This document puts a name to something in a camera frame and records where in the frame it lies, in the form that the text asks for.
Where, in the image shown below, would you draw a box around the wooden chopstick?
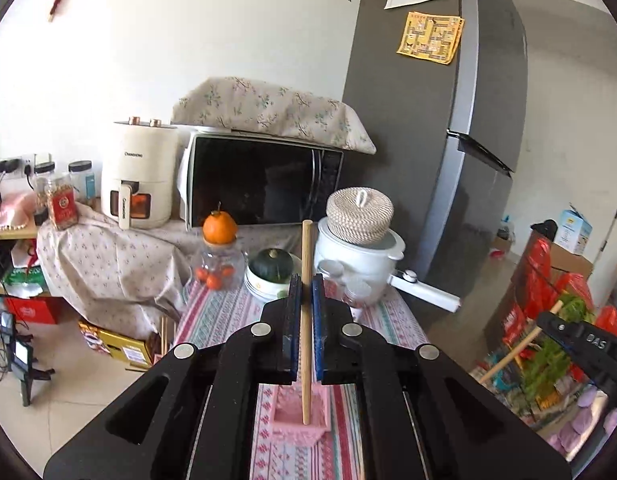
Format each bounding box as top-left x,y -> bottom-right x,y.
300,220 -> 314,426
477,320 -> 543,385

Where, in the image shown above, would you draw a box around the pink perforated utensil holder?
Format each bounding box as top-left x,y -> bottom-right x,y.
270,382 -> 331,448

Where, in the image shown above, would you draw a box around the green leafy vegetables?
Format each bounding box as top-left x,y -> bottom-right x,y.
522,294 -> 595,401

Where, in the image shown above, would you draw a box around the yellow cardboard box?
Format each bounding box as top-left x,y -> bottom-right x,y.
77,320 -> 160,370

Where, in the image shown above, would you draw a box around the patterned red green tablecloth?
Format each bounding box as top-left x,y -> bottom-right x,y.
175,282 -> 427,479

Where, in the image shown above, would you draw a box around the brown cardboard box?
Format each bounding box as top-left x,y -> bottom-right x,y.
520,231 -> 593,284

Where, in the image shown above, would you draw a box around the floral cloth on side table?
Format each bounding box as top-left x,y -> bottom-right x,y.
35,201 -> 305,340

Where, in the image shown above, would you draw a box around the clear jar with tangerines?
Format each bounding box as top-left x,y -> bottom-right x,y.
191,242 -> 246,292

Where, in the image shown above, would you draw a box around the white bowl with squash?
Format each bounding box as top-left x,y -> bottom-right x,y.
246,248 -> 301,301

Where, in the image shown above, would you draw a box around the white rice cooker pot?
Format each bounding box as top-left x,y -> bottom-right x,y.
314,218 -> 461,312

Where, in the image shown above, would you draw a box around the red box on floor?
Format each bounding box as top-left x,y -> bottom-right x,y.
2,296 -> 64,325

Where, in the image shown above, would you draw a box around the large orange fruit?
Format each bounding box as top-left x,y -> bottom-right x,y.
202,204 -> 238,245

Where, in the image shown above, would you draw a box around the woven basket lid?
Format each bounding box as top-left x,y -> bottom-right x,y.
325,186 -> 394,246

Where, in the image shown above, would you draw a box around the black microwave oven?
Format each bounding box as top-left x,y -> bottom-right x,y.
177,126 -> 344,228

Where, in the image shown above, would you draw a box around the cream air fryer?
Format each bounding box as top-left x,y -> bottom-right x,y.
101,117 -> 178,230

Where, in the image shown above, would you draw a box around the red label snack jar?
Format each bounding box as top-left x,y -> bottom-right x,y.
45,174 -> 78,231

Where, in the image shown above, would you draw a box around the grey refrigerator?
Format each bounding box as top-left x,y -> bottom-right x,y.
341,0 -> 527,297

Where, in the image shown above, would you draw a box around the floral cloth on microwave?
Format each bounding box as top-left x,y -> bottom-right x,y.
172,77 -> 377,155

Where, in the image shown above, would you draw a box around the yellow paper on fridge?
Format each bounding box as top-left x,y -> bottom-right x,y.
396,11 -> 465,65

